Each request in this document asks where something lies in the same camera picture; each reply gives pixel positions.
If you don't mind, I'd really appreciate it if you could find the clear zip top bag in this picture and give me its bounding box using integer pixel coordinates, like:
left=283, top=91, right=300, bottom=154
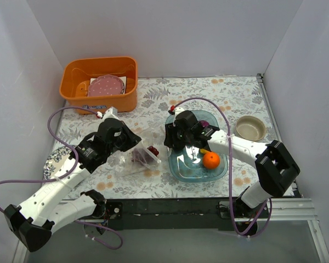
left=107, top=128, right=164, bottom=175

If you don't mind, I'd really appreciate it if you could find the purple red onion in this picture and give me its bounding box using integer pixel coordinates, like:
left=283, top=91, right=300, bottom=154
left=200, top=120, right=209, bottom=127

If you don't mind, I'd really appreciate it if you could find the floral tablecloth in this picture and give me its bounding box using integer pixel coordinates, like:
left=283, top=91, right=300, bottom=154
left=41, top=76, right=297, bottom=200

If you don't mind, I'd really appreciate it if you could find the clear blue plastic tray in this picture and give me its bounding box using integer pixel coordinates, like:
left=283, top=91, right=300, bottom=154
left=164, top=108, right=228, bottom=183

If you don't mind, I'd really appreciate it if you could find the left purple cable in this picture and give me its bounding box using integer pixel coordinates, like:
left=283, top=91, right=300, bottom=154
left=0, top=106, right=124, bottom=250

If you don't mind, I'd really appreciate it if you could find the yellow lemon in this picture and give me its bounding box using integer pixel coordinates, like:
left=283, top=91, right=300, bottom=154
left=200, top=148, right=209, bottom=155

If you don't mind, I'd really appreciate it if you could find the orange plastic basket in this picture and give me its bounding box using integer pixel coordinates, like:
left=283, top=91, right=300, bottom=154
left=59, top=56, right=138, bottom=114

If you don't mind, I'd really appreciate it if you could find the pink dotted plate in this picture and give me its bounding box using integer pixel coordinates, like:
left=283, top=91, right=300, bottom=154
left=87, top=75, right=126, bottom=97

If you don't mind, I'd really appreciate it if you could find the dark red grape bunch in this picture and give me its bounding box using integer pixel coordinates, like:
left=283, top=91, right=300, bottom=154
left=132, top=146, right=159, bottom=164

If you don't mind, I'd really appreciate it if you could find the blue patterned plate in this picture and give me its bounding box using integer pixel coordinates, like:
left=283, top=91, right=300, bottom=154
left=43, top=146, right=72, bottom=180

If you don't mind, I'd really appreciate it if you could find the aluminium frame rail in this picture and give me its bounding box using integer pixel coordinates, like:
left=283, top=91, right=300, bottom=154
left=14, top=198, right=329, bottom=262

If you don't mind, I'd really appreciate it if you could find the purple cable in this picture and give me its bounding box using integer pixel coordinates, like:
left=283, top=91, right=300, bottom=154
left=167, top=98, right=274, bottom=237
left=0, top=106, right=124, bottom=250

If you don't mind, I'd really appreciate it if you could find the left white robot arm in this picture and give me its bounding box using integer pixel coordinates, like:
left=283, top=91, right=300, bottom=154
left=4, top=118, right=141, bottom=252

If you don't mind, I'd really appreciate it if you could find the orange fruit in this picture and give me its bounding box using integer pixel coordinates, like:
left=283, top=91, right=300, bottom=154
left=202, top=152, right=220, bottom=169

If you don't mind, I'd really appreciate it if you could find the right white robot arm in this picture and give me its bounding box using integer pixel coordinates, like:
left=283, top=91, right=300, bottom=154
left=164, top=110, right=300, bottom=218

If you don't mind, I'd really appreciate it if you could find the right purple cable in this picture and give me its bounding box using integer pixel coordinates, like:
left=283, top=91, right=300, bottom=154
left=167, top=98, right=274, bottom=237

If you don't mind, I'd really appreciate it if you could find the beige ceramic bowl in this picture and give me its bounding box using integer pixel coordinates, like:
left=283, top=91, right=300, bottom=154
left=235, top=116, right=266, bottom=141

